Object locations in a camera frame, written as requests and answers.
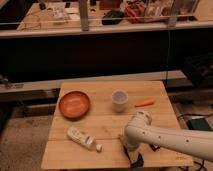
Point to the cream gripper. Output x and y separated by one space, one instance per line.
133 156

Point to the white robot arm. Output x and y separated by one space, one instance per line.
139 130

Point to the orange ceramic bowl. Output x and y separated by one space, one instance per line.
74 104

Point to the dark snack box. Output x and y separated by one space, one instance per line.
154 147

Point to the white plastic bottle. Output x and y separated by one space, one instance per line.
85 140

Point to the orange carrot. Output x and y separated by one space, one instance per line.
145 103

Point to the white plastic cup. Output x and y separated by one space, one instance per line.
119 100

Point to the black power adapter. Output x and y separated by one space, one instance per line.
198 124

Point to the black bag on shelf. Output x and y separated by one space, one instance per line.
112 17

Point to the red object on shelf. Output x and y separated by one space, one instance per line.
134 13

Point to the wooden shelf board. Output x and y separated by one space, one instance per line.
38 18

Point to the metal shelf post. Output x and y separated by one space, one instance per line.
83 9

